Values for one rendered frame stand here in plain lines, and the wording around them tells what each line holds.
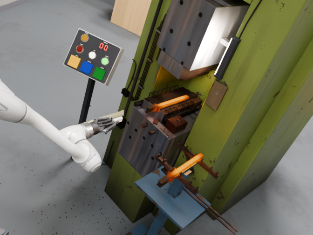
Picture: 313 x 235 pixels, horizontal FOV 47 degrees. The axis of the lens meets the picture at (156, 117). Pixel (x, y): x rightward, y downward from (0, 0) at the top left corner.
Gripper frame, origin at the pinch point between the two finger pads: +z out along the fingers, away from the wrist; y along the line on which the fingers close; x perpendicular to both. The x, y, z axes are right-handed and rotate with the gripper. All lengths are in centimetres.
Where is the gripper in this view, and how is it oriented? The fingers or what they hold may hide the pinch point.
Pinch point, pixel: (117, 120)
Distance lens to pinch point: 216.4
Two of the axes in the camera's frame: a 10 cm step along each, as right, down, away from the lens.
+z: 6.9, -2.5, 6.8
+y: 6.6, 6.0, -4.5
